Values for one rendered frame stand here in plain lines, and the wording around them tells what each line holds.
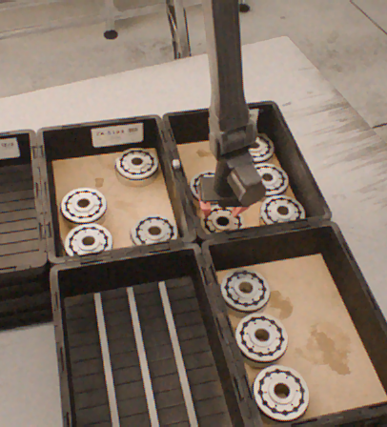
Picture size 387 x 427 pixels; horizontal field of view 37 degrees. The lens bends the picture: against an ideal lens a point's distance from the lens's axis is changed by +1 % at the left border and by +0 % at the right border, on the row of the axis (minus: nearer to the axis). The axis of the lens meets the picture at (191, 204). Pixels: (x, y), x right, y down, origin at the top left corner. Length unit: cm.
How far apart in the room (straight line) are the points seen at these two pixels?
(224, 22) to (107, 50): 235
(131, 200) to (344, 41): 236
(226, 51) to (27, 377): 78
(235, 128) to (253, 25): 249
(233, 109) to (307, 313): 46
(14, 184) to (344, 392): 87
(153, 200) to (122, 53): 195
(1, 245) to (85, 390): 39
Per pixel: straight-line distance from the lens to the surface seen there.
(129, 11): 332
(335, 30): 360
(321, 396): 116
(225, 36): 95
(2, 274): 117
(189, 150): 149
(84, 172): 144
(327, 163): 170
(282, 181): 140
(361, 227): 157
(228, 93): 101
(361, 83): 324
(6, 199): 141
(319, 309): 124
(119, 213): 134
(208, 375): 114
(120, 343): 117
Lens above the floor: 187
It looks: 50 degrees down
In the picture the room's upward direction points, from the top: 4 degrees clockwise
